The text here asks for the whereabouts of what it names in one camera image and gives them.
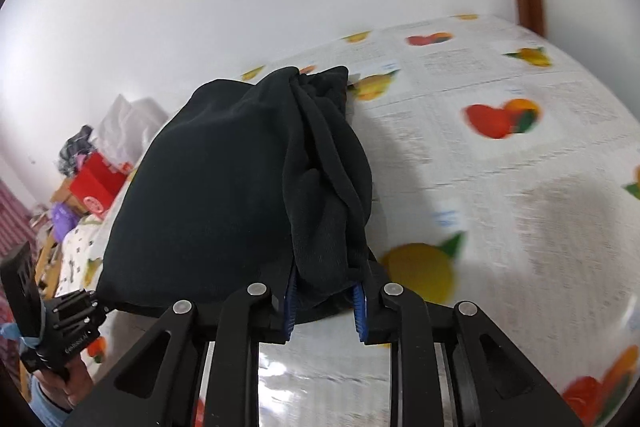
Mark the white Miniso plastic bag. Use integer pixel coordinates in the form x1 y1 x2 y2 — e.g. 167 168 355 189
94 94 169 168

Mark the person's left hand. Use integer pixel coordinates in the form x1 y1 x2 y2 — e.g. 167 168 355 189
36 349 97 414

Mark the purple bag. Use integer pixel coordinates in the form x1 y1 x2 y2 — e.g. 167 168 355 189
49 202 82 244

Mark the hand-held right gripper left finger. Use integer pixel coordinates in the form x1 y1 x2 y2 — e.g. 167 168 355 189
65 264 302 427

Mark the person's left forearm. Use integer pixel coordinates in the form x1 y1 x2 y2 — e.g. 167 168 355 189
27 374 73 427

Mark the black sweatshirt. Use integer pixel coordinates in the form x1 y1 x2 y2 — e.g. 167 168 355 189
94 66 375 324

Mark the red striped cloth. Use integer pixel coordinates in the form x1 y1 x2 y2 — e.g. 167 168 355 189
0 179 34 269

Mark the wooden stool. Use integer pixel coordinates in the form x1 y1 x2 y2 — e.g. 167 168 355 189
34 179 71 299

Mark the plaid cloth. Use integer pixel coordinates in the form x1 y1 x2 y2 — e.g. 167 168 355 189
58 125 96 178

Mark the fruit printed bed sheet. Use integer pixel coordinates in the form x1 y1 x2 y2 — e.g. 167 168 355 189
54 13 640 427

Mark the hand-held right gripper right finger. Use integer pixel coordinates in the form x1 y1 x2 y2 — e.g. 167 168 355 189
351 259 584 427

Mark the white dotted quilt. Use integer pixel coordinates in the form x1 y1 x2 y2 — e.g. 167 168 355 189
55 214 107 299

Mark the red paper bag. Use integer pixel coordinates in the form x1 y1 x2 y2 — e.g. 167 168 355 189
69 152 135 221

